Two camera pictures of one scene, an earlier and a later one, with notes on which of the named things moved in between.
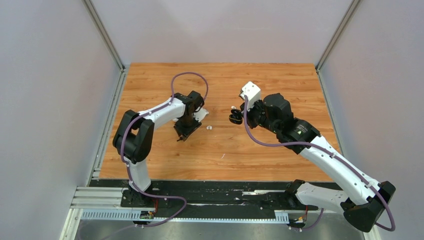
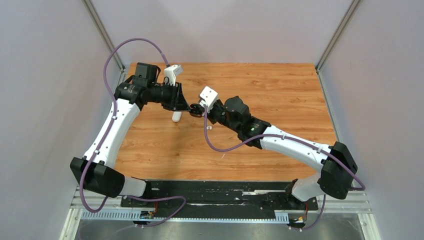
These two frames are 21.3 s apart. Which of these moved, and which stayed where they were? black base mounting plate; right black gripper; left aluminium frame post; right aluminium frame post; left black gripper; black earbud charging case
Moved: left black gripper; black earbud charging case; right black gripper
Stayed: black base mounting plate; left aluminium frame post; right aluminium frame post
